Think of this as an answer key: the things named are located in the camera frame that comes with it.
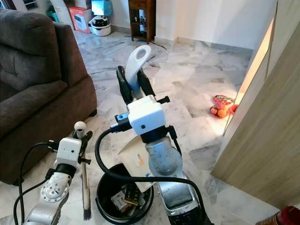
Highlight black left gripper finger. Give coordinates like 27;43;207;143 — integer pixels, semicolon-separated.
81;131;93;156

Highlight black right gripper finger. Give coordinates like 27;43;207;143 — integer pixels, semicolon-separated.
116;66;135;106
139;71;156;98

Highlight beige hand brush dark bristles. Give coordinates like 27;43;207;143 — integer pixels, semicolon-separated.
74;121;93;221

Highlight beige long-handled dustpan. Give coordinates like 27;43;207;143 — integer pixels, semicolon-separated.
119;45;158;193

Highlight black round trash bin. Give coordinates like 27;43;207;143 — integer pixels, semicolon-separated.
96;163;154;225

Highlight white printed packet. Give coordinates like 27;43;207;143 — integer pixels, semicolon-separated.
111;192;129;210

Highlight small brown box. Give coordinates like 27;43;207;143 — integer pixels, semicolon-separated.
123;186;142;205

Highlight white round appliance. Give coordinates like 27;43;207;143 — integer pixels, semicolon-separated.
89;15;112;37

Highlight dark brown fabric sofa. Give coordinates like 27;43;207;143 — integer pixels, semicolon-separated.
0;9;98;186

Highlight red plate with oranges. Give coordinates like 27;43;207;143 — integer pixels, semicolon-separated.
210;95;233;118

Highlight dark wooden side table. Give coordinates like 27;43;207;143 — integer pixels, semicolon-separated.
127;0;157;44

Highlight red and white carton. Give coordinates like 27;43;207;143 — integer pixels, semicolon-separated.
68;6;93;33

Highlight light blue box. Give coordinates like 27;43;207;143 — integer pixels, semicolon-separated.
91;0;113;17

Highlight white leaning board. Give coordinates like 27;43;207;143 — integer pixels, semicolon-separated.
52;0;74;24

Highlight light wood tall cabinet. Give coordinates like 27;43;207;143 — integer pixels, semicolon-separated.
210;0;300;209

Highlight red cylindrical container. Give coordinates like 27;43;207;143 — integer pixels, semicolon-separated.
255;206;300;225

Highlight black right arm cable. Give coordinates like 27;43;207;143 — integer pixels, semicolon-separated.
95;115;209;223

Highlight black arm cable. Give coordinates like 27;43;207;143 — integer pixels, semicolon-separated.
13;142;60;225
95;115;209;223

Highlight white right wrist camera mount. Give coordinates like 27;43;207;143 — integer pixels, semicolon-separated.
127;95;167;135

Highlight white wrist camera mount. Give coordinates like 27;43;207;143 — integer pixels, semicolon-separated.
57;137;83;165
127;95;167;135

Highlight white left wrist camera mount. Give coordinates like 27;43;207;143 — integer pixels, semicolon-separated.
57;137;83;165

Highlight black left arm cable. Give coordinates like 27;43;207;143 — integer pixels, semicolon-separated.
13;142;60;225

